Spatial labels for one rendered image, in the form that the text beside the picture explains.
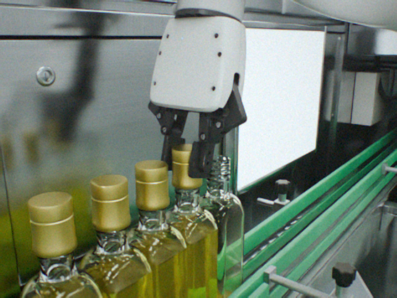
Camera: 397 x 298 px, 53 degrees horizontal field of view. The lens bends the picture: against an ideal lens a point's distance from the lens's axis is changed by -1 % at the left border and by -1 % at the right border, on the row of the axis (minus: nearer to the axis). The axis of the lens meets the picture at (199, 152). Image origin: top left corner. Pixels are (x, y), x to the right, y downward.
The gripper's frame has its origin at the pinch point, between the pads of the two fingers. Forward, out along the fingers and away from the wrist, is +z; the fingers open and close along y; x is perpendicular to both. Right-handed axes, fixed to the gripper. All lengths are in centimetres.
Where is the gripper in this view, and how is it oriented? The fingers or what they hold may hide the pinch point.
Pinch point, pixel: (186, 156)
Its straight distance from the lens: 45.4
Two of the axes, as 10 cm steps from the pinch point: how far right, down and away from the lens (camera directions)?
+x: 6.0, 0.4, 8.0
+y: 7.8, 1.7, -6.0
